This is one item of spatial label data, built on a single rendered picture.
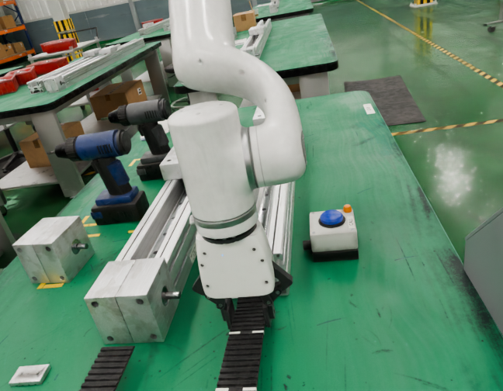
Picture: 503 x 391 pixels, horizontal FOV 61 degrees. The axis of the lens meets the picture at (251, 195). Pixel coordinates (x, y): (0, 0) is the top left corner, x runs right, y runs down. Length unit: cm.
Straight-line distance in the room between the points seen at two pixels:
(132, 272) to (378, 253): 42
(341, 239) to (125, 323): 37
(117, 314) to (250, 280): 22
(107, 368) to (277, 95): 43
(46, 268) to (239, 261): 47
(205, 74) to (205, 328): 38
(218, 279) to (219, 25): 34
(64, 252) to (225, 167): 50
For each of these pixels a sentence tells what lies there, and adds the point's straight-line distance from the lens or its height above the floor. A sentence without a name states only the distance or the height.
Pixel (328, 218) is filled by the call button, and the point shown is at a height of 85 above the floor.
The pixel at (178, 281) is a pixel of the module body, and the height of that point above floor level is 81.
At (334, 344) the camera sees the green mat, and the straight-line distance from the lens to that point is 63.
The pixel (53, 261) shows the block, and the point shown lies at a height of 83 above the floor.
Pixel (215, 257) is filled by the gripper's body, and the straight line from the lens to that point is 57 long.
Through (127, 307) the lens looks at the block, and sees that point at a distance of 67.
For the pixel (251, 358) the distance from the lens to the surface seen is 59.
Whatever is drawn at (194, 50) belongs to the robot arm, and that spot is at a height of 118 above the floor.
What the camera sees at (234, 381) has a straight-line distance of 57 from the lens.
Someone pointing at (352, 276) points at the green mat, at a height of 78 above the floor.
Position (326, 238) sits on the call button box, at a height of 83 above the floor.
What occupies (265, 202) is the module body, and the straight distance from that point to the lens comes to 87.
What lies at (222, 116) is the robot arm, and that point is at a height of 112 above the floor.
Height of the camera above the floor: 125
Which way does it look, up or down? 27 degrees down
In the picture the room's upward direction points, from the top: 11 degrees counter-clockwise
